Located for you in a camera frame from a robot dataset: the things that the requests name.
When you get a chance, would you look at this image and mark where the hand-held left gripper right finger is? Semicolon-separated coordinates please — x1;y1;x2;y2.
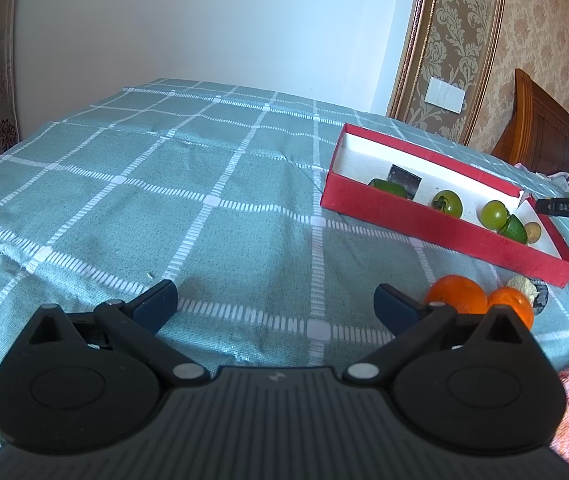
343;283;537;386

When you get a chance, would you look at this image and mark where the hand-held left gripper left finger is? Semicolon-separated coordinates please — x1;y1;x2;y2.
27;280;210;386

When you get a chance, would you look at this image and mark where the orange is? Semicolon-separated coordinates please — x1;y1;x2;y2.
487;287;535;331
424;275;488;317

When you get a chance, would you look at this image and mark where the small green tomato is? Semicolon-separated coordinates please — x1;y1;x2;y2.
481;200;510;228

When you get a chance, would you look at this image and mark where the red cardboard box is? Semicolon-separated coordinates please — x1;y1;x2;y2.
320;123;569;289

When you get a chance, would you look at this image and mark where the large green tomato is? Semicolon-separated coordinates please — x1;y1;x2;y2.
431;190;463;219

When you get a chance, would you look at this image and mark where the wooden headboard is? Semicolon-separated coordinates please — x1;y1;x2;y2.
491;68;569;196

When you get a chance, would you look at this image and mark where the white wall switch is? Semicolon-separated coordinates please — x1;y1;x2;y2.
427;77;468;114

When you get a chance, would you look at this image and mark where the gold wall trim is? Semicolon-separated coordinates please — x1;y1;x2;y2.
387;0;510;146

